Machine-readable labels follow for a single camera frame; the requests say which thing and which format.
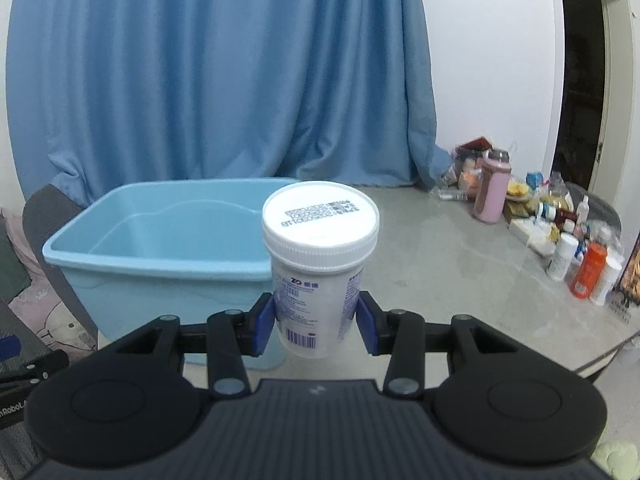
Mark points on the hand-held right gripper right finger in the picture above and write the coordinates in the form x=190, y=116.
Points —
x=368, y=327

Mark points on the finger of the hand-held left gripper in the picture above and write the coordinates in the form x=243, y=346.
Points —
x=47, y=362

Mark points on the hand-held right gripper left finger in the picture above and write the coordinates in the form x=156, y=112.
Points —
x=263, y=327

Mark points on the white plastic jar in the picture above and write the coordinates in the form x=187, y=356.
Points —
x=320, y=280

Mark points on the light blue plastic bin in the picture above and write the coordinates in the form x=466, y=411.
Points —
x=150, y=260

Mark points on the pink printed blanket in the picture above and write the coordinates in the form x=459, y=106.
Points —
x=50, y=320

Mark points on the grey textured cushion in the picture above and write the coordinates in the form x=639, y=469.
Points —
x=15, y=455

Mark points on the dark green cloth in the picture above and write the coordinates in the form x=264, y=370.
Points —
x=11, y=265

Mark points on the grey fabric chair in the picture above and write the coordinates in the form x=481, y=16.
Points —
x=50, y=220
x=605, y=215

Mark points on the orange snack packet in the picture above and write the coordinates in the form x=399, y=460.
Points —
x=469, y=181

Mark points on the pink water bottle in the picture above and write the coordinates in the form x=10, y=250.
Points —
x=492, y=190

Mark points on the white plastic bottle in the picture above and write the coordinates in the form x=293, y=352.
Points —
x=561, y=260
x=606, y=282

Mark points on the red and black pouch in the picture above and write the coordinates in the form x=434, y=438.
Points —
x=472, y=147

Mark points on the brown bottle with white cap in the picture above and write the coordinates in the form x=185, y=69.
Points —
x=555, y=213

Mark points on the orange plastic bottle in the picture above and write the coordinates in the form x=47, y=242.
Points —
x=587, y=272

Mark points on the clear spray bottle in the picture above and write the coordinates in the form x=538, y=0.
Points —
x=582, y=212

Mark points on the dark box with gold print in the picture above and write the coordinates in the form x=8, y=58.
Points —
x=630, y=280

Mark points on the blue curtain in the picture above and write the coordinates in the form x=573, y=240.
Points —
x=200, y=60

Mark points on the pale green cloth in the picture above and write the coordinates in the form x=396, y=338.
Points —
x=620, y=460

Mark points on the white door frame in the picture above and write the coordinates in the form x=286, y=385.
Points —
x=612, y=85

